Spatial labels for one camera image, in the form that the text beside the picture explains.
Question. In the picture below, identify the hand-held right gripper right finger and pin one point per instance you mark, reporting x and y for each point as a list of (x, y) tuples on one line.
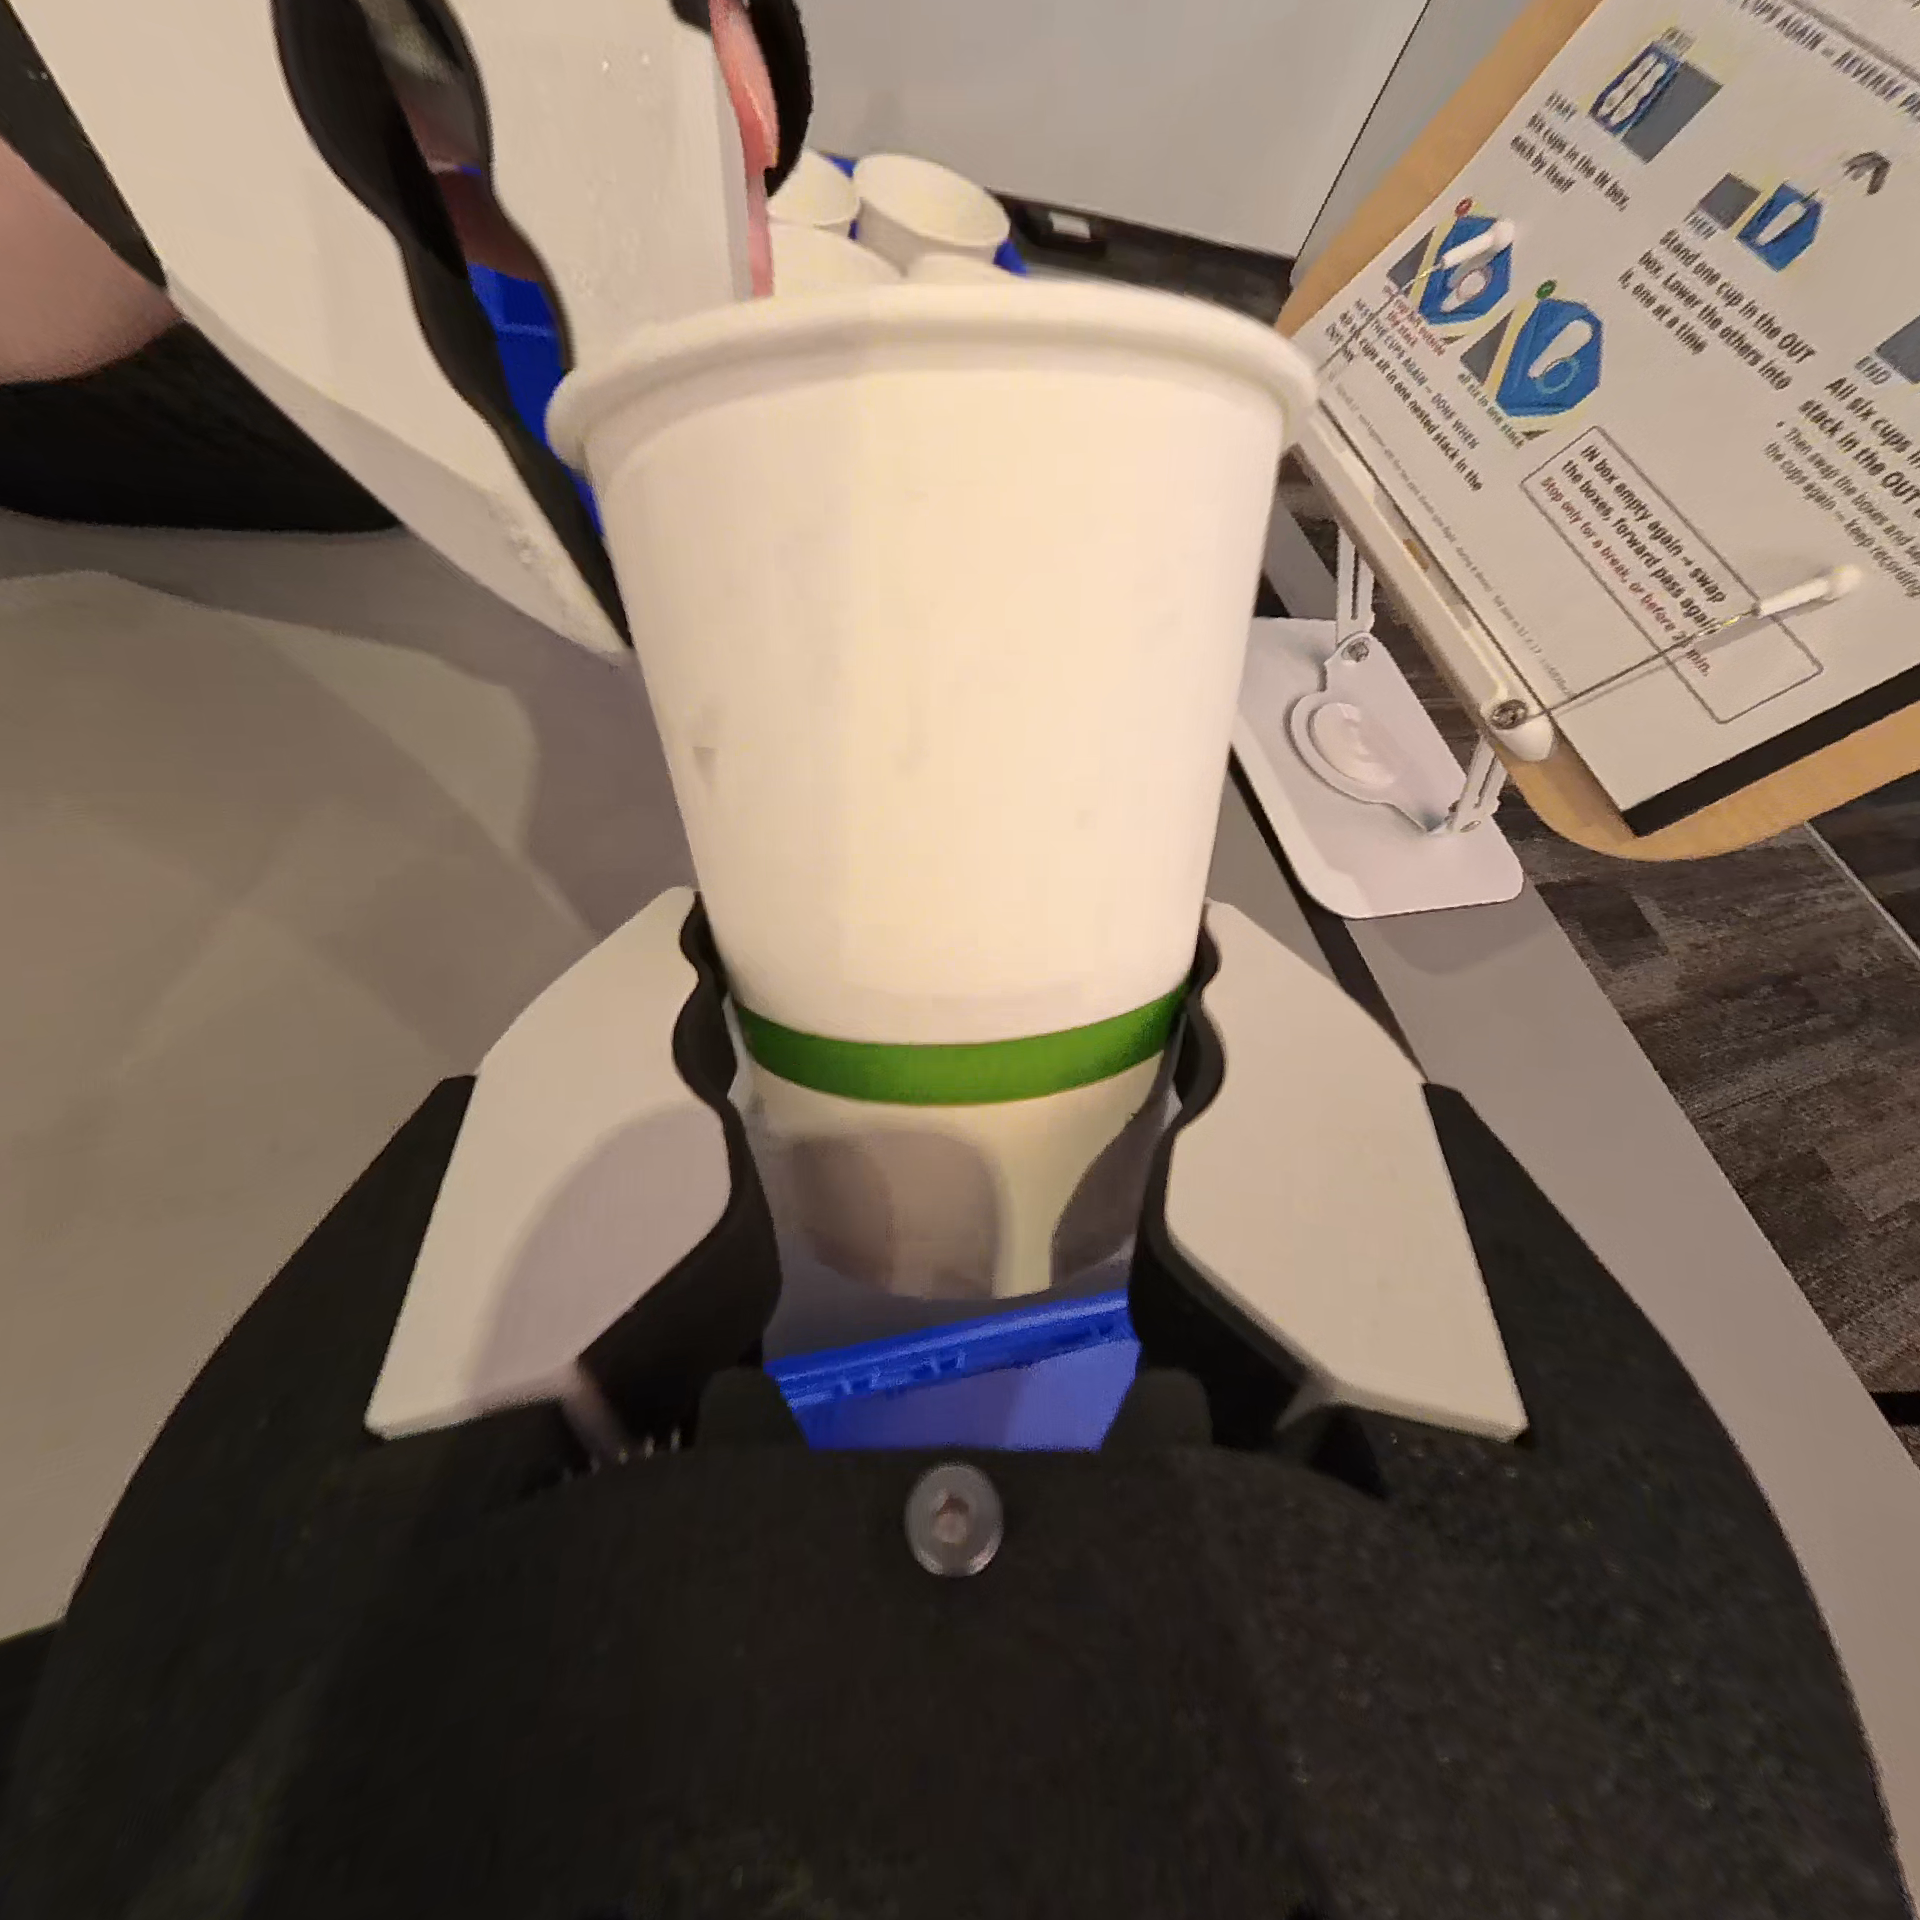
[(1334, 1230)]

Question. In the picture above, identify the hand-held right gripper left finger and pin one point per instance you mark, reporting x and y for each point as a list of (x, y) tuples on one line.
[(555, 1230)]

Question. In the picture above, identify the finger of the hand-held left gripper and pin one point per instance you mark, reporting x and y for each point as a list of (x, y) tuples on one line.
[(272, 242), (617, 181)]

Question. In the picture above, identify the blue plastic bin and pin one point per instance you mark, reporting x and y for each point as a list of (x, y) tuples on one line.
[(961, 1383), (515, 346)]

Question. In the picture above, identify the black wrist rest pad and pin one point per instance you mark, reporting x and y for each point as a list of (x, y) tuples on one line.
[(179, 451)]

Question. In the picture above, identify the instruction sheet on wooden stand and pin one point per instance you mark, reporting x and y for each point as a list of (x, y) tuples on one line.
[(1395, 166)]

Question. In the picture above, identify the printed instruction sign board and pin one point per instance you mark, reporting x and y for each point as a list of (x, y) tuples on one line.
[(1681, 301)]

